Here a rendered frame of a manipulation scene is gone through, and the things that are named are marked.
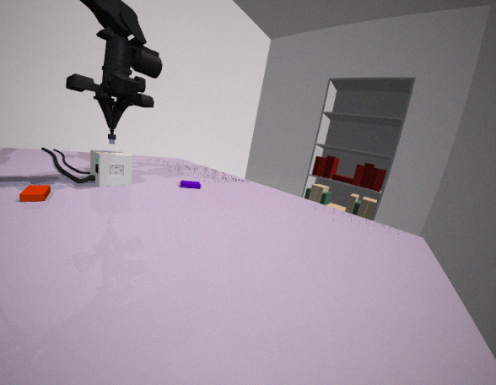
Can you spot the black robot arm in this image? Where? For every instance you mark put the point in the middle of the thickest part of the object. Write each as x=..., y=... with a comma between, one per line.
x=119, y=22

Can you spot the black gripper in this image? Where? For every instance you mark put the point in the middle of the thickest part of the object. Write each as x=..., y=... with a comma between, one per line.
x=112, y=109

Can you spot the white power cube with black cables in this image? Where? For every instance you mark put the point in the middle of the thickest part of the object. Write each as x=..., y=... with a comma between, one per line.
x=106, y=168

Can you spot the flat orange-red block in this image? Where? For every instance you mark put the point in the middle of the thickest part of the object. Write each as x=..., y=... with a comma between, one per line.
x=35, y=193

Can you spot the small purple block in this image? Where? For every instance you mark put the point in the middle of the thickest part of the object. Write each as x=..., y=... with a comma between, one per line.
x=190, y=184

